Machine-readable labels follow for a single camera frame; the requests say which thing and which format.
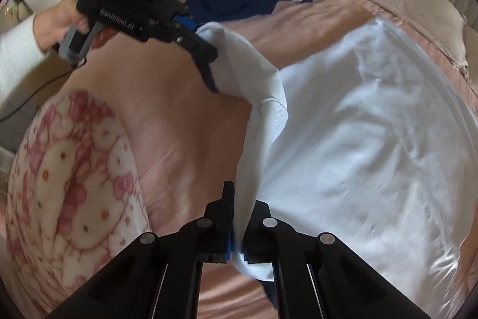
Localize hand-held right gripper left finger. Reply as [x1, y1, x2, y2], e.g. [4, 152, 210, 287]
[45, 180, 237, 319]

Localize person's left forearm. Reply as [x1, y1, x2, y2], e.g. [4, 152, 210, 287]
[0, 13, 47, 112]

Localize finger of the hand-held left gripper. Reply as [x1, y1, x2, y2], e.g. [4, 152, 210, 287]
[170, 13, 198, 33]
[147, 28, 220, 92]

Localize light blue t-shirt navy collar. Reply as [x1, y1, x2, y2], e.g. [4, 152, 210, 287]
[196, 16, 467, 295]

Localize person's left hand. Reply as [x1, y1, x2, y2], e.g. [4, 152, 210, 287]
[33, 0, 110, 54]

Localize pink bed blanket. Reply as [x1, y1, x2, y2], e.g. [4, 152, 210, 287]
[0, 0, 478, 319]

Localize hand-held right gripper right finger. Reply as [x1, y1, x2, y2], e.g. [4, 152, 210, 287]
[239, 200, 432, 319]

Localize black cable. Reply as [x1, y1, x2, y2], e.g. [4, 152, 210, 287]
[0, 59, 81, 121]

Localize pink printed pajama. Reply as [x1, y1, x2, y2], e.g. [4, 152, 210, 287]
[4, 90, 153, 306]

